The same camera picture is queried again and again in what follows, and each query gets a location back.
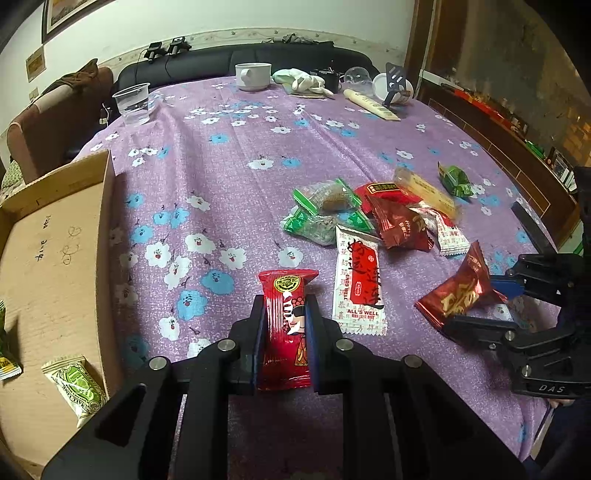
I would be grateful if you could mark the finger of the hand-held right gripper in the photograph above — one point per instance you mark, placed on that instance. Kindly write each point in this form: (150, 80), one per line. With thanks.
(480, 330)
(508, 285)

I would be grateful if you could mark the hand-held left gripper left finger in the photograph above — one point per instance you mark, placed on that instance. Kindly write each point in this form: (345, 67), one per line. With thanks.
(257, 337)

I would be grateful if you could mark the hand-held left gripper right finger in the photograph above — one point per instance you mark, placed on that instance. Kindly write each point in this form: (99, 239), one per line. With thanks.
(313, 337)

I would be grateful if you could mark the red figure-print snack packet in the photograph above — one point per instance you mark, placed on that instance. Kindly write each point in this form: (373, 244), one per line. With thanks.
(286, 323)

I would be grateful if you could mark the dark red foil snack packet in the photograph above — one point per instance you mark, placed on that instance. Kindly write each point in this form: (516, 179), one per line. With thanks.
(461, 293)

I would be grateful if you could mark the large white red snack packet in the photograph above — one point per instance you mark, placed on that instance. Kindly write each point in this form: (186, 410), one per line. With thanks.
(360, 286)

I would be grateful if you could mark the small white red snack packet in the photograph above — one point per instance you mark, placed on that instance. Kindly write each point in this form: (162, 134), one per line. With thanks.
(448, 237)

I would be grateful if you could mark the cardboard box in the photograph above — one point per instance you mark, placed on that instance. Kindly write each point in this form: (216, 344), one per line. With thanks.
(46, 286)

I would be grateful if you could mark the small green foil packet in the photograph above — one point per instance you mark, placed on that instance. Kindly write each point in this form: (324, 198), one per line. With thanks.
(455, 181)

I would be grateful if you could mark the yellow snack packet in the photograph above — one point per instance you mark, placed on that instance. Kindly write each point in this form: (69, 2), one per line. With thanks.
(427, 191)

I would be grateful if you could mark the clear green cake packet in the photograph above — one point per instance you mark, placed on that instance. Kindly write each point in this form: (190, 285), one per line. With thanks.
(330, 196)

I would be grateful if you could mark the wooden side cabinet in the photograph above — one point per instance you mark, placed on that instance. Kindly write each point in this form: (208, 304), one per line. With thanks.
(498, 138)

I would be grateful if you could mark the red black-label snack packet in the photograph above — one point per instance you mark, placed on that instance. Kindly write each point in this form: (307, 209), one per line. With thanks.
(383, 188)

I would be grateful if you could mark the cream and green snack packet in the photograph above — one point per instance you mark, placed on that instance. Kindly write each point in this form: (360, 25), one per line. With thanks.
(76, 390)

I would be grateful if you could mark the cream tube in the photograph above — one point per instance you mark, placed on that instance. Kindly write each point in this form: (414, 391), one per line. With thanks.
(369, 105)

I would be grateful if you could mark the white bowl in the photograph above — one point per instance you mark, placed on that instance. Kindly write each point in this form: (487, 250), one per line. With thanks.
(382, 87)

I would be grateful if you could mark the black slotted spatula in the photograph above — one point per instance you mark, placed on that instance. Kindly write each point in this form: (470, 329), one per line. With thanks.
(396, 76)

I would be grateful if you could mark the small black device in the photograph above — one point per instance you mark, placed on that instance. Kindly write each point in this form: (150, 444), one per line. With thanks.
(328, 79)

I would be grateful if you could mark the clear plastic container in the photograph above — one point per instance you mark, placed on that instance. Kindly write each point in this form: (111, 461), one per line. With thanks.
(357, 74)

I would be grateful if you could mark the white mug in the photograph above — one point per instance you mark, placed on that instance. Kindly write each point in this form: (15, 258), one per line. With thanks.
(253, 77)

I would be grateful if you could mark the clear plastic cup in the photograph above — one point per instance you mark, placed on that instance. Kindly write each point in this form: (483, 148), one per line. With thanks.
(133, 106)

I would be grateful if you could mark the black leather sofa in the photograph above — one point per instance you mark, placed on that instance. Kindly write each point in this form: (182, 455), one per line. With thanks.
(203, 62)

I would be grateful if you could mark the brown armchair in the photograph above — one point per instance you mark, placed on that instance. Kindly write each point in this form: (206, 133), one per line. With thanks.
(51, 134)

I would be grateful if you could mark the green patterned pillow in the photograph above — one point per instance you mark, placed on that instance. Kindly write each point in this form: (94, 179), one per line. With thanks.
(9, 180)

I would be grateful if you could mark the black device on stand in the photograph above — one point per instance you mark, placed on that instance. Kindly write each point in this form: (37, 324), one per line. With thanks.
(178, 46)
(154, 50)

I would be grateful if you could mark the brown clothing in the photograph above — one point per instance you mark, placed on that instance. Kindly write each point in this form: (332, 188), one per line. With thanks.
(81, 76)

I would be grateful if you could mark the wooden door frame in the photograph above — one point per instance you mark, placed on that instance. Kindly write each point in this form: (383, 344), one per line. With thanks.
(420, 32)

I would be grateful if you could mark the wall socket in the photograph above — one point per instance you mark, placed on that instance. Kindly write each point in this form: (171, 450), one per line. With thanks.
(33, 93)

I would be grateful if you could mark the small wall plaque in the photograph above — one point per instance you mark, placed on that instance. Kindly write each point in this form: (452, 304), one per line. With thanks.
(34, 64)

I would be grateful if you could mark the framed wall picture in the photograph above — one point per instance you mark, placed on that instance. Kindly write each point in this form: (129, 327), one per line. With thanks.
(60, 14)

